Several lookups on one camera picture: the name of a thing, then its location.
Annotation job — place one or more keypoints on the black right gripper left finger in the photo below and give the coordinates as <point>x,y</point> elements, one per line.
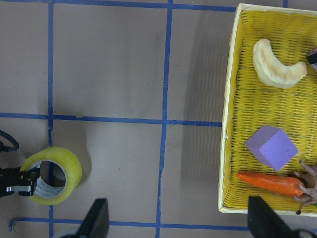
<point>96,222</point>

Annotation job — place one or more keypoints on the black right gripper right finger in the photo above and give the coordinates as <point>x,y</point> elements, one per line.
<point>263,222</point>

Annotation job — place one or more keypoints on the yellow plastic tray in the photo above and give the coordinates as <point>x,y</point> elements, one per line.
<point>249,104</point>

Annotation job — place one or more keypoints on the pale croissant toy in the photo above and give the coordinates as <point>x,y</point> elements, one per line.
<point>271,71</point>

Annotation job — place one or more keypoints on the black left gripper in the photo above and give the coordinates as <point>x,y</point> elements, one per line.
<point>14,180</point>

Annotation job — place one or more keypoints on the yellow tape roll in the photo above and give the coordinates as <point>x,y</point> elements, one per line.
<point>46,194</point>

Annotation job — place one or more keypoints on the brown toy animal figure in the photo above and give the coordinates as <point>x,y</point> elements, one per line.
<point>309,189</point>

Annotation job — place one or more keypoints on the orange toy carrot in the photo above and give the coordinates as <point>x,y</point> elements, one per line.
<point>288,186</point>

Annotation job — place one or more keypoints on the purple foam block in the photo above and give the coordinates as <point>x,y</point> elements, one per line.
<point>272,147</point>

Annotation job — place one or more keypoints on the small silver black can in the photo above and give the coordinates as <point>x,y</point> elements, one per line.
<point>312,58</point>

